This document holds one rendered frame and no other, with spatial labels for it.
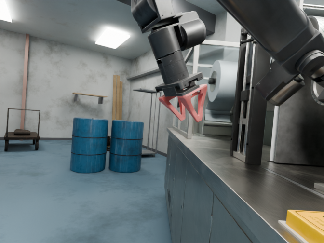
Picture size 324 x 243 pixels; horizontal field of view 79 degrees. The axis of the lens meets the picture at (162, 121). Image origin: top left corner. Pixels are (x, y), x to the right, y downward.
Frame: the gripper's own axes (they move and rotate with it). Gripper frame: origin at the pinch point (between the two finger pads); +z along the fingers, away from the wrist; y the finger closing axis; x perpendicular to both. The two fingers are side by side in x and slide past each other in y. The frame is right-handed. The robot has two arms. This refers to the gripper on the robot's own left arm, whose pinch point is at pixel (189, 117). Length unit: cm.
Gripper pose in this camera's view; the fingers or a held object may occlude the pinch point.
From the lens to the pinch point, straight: 46.0
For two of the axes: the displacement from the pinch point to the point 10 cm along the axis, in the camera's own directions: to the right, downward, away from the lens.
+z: 3.5, 8.9, 2.8
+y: -5.2, -0.6, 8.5
